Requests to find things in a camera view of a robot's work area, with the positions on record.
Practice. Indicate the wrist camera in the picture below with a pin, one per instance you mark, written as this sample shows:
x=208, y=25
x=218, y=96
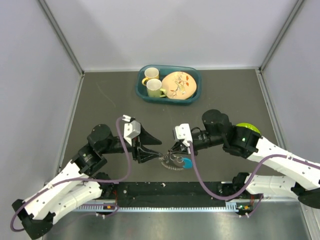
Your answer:
x=131, y=130
x=182, y=133

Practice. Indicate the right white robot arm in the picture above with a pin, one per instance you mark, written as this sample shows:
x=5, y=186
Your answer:
x=278, y=171

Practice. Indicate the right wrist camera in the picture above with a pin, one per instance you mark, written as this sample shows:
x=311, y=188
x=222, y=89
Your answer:
x=182, y=133

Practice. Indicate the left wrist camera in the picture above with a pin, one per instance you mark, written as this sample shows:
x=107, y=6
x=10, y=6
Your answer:
x=131, y=130

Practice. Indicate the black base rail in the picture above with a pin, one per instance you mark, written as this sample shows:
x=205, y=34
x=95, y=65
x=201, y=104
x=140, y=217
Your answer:
x=166, y=197

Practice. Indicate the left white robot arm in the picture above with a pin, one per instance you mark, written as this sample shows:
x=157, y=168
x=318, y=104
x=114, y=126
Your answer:
x=79, y=181

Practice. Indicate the front yellow-green mug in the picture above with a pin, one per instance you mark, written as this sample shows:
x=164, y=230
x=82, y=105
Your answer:
x=154, y=89

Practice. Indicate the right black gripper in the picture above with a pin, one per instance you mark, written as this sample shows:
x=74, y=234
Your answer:
x=179, y=147

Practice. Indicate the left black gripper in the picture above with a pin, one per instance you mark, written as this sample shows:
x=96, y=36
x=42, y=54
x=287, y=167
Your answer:
x=144, y=155

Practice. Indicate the floral peach plate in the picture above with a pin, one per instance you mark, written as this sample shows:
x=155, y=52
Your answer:
x=179, y=85

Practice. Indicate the teal plastic tub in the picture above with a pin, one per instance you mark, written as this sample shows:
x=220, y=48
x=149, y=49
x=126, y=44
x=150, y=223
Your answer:
x=141, y=90

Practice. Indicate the rear yellow mug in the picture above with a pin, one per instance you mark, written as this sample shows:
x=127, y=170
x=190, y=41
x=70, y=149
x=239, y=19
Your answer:
x=150, y=73

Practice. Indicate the lime green plate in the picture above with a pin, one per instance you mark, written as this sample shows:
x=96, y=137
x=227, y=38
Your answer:
x=249, y=126

